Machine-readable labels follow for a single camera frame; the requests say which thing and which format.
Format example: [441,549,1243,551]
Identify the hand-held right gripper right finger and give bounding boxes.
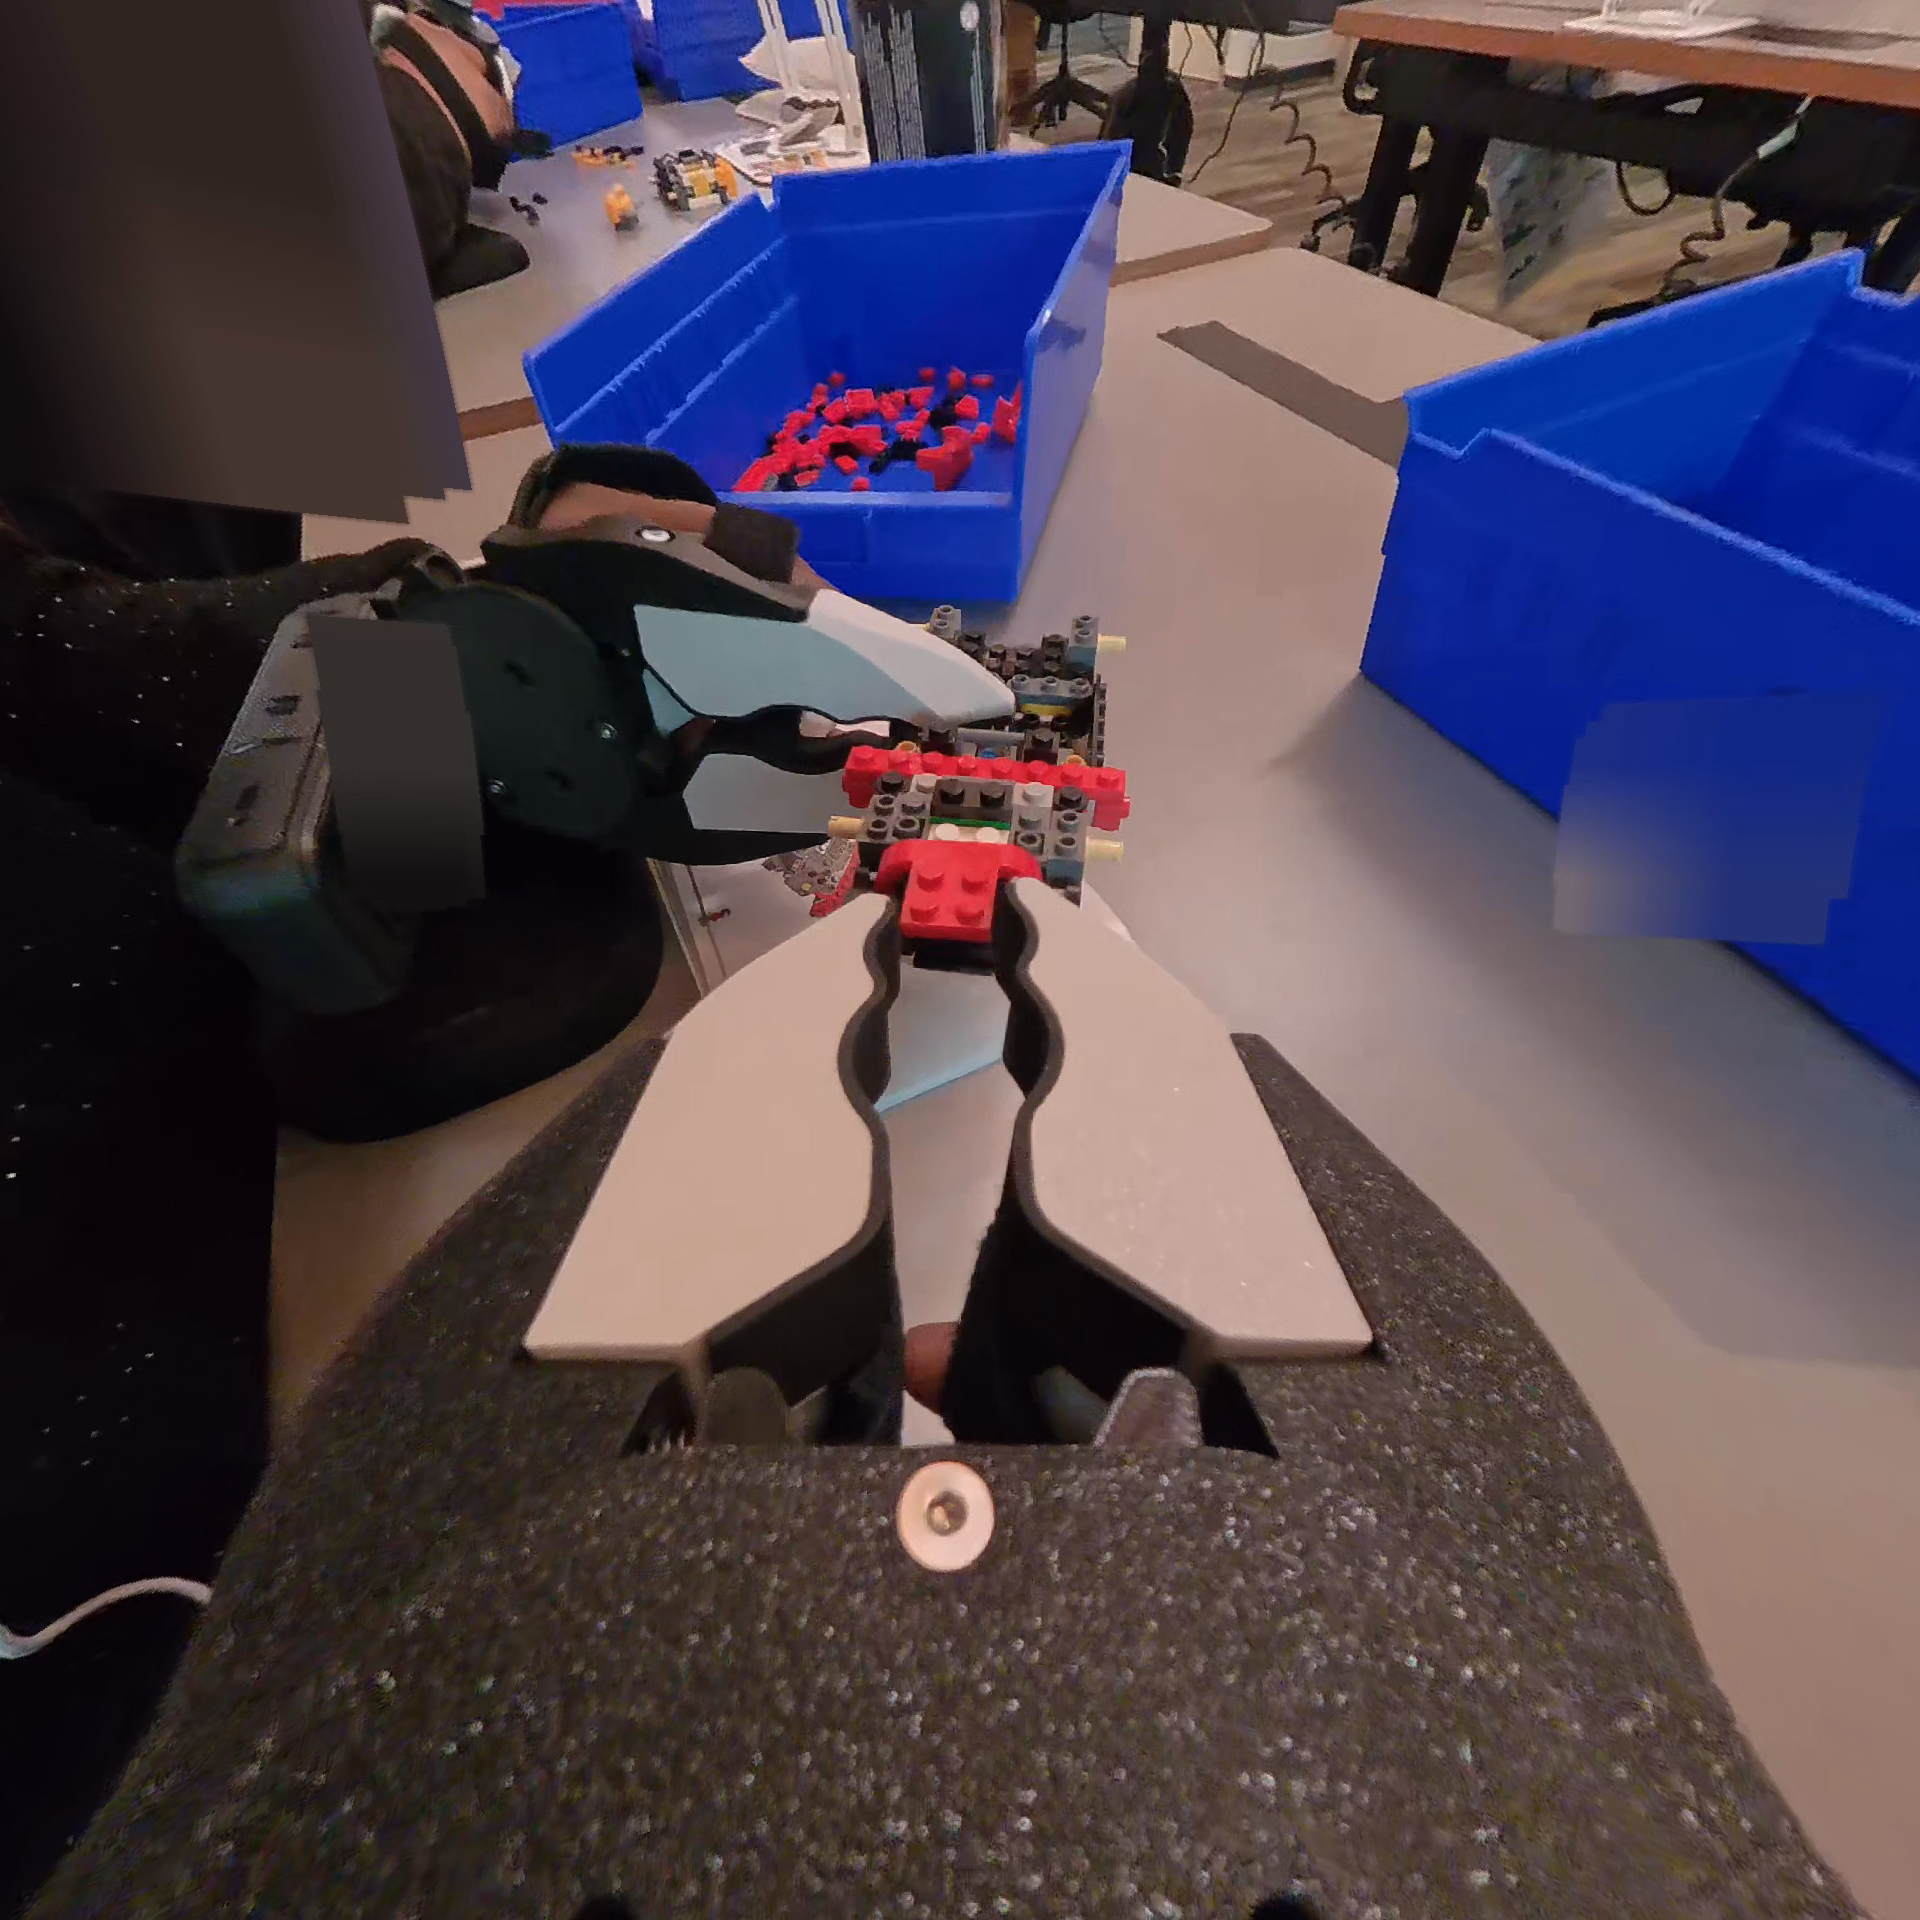
[942,883,1379,1444]

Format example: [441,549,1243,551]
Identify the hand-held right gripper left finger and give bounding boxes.
[525,895,910,1444]

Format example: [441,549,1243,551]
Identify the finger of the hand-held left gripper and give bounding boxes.
[680,749,856,872]
[632,584,1021,780]

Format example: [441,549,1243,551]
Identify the red lego piece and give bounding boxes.
[864,834,1050,946]

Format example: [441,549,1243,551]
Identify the grey and red lego model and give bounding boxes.
[762,598,1136,981]

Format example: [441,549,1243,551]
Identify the pile of red lego bricks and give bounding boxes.
[730,363,1029,498]

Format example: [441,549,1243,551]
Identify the lego instruction booklet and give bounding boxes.
[650,852,1161,1120]

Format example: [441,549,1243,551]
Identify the person's left hand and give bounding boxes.
[545,482,875,610]

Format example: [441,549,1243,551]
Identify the white papers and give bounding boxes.
[716,86,867,175]

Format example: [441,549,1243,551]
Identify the tall black box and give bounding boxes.
[849,0,1004,165]

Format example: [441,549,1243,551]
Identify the person's black sweater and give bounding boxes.
[0,503,453,1906]

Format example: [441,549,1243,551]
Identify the blue storage bin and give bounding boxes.
[488,0,650,147]
[645,0,784,101]

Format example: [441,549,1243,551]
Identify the black office chair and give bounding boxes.
[1020,0,1198,186]

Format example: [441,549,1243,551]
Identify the large blue plastic bin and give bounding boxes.
[1355,246,1920,1087]

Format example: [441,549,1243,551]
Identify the printed plastic sheet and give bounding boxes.
[1483,140,1616,304]

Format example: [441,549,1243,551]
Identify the wooden desk with black legs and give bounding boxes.
[1332,0,1920,298]

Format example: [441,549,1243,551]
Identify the white cable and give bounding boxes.
[0,1574,212,1661]

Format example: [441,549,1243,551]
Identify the black coiled cable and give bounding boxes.
[1668,147,1730,290]

